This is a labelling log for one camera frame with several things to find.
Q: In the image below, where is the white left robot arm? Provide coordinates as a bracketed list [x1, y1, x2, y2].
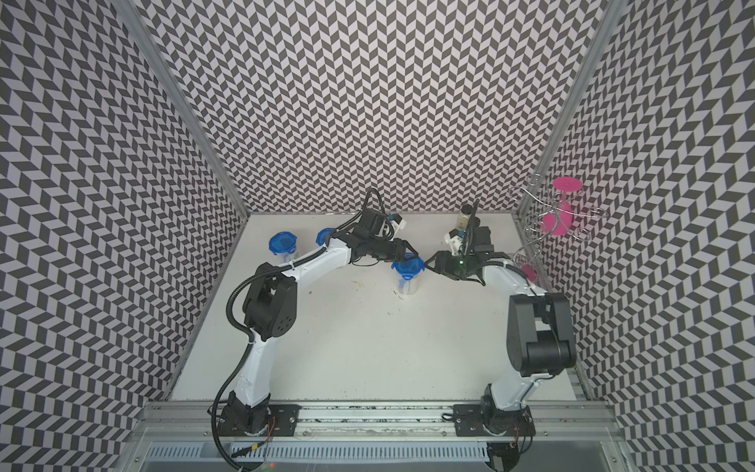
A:
[208, 188, 419, 437]

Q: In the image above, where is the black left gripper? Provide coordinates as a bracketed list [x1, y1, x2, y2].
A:
[368, 236, 421, 263]

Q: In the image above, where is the aluminium front rail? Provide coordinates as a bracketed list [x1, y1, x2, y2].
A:
[116, 400, 635, 471]

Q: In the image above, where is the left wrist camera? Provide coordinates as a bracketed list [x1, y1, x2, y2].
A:
[387, 214, 407, 234]

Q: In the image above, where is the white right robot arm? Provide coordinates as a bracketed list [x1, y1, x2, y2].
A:
[425, 203, 577, 439]

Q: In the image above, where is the blue lid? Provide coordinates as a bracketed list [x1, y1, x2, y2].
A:
[316, 227, 335, 247]
[391, 255, 425, 280]
[269, 231, 298, 256]

